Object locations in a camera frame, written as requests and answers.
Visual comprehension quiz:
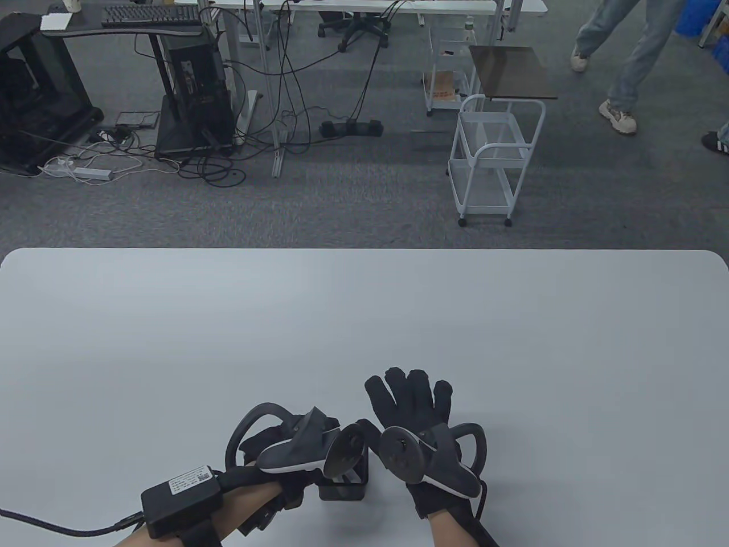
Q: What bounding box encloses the person's left hand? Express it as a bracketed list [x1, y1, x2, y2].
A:
[238, 424, 322, 511]

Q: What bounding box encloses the white rolling cart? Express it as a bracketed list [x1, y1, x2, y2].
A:
[448, 94, 546, 227]

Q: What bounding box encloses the black computer tower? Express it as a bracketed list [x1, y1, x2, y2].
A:
[162, 31, 237, 149]

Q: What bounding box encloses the blue bin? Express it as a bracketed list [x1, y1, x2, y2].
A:
[677, 0, 721, 38]

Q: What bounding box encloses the long white desk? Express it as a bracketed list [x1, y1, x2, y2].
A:
[174, 0, 497, 180]

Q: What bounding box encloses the person's right forearm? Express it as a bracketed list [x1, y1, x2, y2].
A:
[430, 507, 505, 547]

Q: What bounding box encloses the black mesh pen holder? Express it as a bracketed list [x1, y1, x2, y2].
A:
[316, 456, 370, 502]

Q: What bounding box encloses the black hanging cable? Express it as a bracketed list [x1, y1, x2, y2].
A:
[347, 0, 412, 123]

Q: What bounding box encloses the person's right hand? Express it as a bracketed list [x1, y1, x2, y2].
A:
[356, 368, 485, 519]

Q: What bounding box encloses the black cable coil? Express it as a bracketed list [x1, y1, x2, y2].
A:
[179, 153, 247, 187]

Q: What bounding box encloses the black desk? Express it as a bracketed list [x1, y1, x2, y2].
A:
[40, 3, 235, 159]

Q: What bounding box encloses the white shelf cart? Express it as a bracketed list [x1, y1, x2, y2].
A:
[424, 26, 479, 117]

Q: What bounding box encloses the cardboard box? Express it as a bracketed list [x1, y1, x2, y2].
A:
[423, 71, 461, 97]

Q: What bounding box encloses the white table frame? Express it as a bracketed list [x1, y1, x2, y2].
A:
[698, 6, 729, 49]

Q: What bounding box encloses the white cable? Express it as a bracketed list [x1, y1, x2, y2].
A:
[40, 142, 181, 186]

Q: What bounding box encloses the black labelled sensor box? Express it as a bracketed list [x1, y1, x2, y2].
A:
[141, 466, 224, 539]

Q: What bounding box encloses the black office chair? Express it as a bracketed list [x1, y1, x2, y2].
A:
[317, 10, 391, 53]

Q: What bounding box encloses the black power strip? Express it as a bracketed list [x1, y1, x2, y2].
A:
[319, 119, 384, 138]

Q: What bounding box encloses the brown side table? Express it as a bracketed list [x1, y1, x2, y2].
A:
[468, 46, 559, 101]

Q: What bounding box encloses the white power strip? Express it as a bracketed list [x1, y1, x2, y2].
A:
[39, 161, 113, 182]

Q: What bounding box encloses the dark gray tracking controller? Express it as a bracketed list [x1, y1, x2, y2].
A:
[226, 403, 370, 478]
[379, 422, 489, 499]

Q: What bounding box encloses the black keyboard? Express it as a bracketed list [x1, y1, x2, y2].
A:
[101, 5, 203, 28]

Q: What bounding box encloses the gray network box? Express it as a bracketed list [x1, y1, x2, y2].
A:
[116, 111, 161, 129]

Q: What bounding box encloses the black braided cable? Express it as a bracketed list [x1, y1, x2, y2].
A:
[0, 507, 146, 537]

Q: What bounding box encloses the short white desk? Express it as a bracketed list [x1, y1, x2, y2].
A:
[501, 0, 548, 32]

